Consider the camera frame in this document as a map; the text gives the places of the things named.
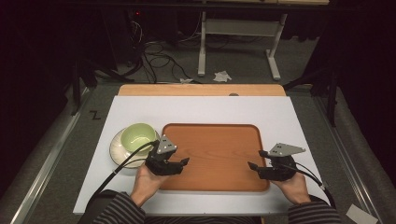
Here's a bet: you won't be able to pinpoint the white metal desk frame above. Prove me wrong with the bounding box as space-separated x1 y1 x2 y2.
197 11 289 82

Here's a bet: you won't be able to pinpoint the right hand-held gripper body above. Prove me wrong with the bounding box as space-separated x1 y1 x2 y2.
259 142 306 182

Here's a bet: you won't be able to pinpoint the black floor cables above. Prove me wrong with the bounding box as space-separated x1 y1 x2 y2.
124 18 204 84

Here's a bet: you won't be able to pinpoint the left hand-held gripper black cable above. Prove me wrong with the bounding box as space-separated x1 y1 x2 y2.
89 139 161 206

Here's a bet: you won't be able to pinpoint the wooden table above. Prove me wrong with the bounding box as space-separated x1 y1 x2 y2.
118 83 287 97

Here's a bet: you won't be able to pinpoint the metal floor rail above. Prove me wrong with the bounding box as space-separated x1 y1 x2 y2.
8 87 92 224
312 96 385 224

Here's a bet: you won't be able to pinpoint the white board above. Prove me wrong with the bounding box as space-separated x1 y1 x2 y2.
72 95 332 217

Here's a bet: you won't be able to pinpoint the green bowl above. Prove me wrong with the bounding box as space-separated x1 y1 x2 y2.
120 122 159 156

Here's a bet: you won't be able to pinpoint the person's left hand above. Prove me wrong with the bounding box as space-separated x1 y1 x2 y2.
130 162 172 208

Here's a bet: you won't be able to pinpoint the white plate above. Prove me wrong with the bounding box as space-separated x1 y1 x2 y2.
108 127 162 170

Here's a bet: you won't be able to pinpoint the flat white paper sheet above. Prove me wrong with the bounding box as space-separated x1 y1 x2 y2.
345 203 379 224

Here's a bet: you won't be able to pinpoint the crumpled white paper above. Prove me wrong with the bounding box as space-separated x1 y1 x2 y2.
212 70 233 83

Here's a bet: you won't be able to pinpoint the right hand-held gripper black cable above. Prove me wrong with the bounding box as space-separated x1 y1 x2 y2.
259 149 337 209

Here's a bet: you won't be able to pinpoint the wooden tray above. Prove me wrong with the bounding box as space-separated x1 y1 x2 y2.
159 122 271 192

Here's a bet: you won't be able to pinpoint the black computer tower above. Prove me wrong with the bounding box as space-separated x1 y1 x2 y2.
101 7 148 71

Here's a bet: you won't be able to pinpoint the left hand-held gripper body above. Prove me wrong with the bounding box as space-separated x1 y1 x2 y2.
145 133 185 177

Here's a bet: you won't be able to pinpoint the black stand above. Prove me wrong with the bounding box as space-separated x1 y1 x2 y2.
282 66 340 128
69 57 134 117

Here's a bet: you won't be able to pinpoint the person's right hand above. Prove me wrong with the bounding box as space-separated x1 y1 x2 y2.
270 172 312 205

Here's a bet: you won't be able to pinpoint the hand-held gripper black cable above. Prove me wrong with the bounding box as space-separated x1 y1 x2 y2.
89 139 161 206
259 149 337 209

